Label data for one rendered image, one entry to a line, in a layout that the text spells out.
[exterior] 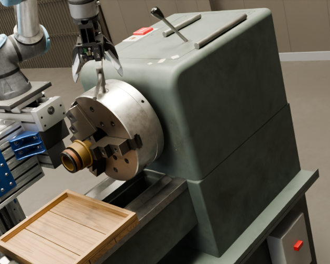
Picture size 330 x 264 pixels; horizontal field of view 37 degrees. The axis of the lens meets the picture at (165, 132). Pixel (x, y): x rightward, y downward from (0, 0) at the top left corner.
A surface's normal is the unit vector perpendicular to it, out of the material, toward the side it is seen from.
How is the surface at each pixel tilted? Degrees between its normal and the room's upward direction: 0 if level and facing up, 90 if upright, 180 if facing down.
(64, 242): 0
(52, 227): 0
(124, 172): 90
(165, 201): 90
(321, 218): 0
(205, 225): 90
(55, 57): 90
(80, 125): 58
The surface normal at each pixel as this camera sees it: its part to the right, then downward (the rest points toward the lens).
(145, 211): -0.26, -0.87
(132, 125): 0.58, -0.18
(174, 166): -0.65, 0.48
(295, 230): 0.72, 0.12
